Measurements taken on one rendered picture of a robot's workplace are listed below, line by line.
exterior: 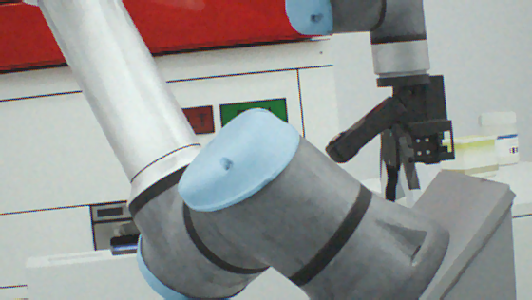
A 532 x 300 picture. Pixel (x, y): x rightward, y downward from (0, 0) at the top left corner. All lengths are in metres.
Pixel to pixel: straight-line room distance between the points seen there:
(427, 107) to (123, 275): 0.45
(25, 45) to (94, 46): 0.76
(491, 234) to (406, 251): 0.08
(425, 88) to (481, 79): 2.25
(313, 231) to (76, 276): 0.45
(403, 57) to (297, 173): 0.46
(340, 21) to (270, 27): 0.61
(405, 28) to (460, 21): 2.26
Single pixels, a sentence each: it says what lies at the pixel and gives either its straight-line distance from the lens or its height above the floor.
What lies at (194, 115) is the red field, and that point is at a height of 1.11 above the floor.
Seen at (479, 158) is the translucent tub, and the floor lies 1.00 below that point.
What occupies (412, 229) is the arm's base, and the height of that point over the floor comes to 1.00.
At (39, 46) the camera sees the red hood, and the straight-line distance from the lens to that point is 2.03.
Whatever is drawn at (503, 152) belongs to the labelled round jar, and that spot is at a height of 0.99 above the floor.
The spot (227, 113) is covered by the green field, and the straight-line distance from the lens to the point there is 2.10.
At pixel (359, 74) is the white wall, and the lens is 3.68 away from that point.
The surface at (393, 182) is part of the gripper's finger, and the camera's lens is 1.60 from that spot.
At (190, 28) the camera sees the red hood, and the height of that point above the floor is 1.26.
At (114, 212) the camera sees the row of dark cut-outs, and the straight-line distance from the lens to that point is 2.09.
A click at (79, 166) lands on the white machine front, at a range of 2.08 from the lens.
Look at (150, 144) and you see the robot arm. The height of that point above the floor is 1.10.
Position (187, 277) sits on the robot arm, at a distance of 1.22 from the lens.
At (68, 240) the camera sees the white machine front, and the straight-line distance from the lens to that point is 2.09.
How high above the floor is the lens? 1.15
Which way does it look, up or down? 3 degrees down
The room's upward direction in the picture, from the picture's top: 6 degrees counter-clockwise
